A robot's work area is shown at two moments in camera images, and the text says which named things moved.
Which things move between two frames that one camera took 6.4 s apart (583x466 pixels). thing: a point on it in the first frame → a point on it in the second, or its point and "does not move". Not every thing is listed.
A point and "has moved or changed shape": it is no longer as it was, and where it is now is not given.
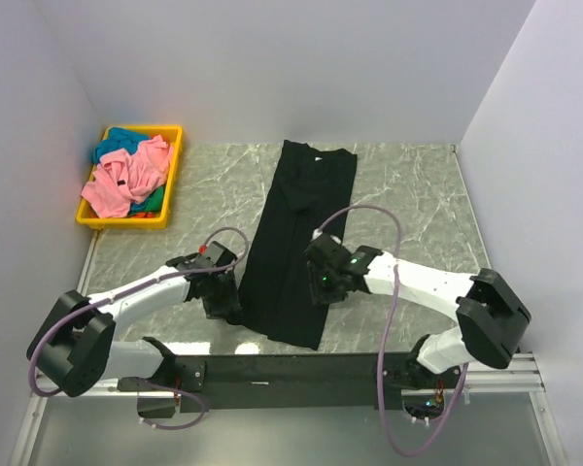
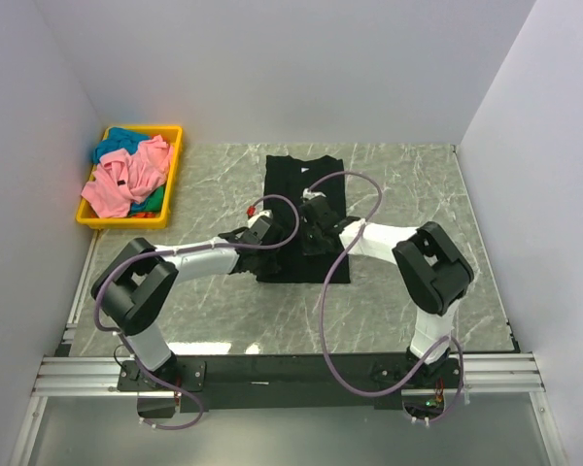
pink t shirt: x=122 y=178 does not move
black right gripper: x=318 y=293 → x=308 y=248
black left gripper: x=231 y=302 → x=270 y=266
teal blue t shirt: x=118 y=138 does not move
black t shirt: x=274 y=293 has moved or changed shape
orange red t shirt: x=144 y=215 does not move
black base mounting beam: x=293 y=382 does not move
